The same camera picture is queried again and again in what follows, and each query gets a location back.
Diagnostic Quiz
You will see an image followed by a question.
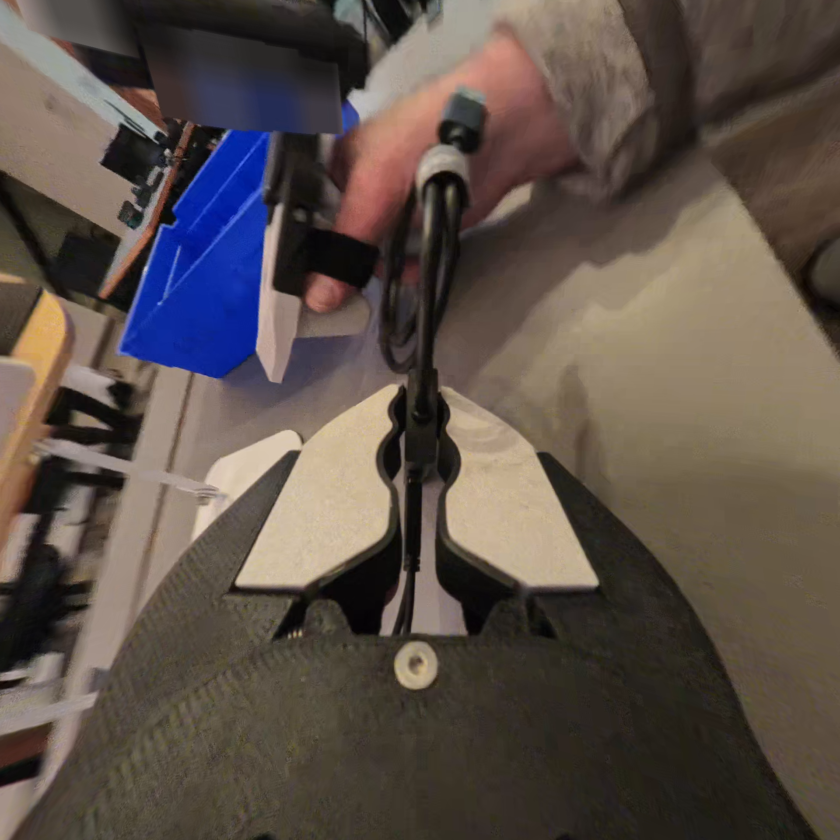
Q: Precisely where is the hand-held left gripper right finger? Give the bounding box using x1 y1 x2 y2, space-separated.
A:
435 386 600 636

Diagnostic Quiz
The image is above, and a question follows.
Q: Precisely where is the person's right forearm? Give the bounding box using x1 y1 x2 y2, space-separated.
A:
489 0 700 201

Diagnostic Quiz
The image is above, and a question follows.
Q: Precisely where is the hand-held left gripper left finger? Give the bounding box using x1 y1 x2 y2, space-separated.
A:
233 385 406 636

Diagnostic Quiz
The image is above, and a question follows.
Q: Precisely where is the black usb cable with strap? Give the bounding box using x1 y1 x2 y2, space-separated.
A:
379 87 490 395

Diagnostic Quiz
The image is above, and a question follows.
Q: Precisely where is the white stand with wooden board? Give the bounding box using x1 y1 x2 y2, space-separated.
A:
0 276 304 546

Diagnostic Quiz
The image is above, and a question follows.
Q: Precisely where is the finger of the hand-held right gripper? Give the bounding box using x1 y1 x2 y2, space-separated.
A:
255 202 304 385

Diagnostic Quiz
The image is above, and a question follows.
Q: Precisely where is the blue divided plastic bin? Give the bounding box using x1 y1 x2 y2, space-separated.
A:
118 101 362 380

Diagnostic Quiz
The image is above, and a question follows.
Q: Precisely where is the person's right hand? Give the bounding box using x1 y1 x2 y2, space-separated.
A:
304 33 580 314

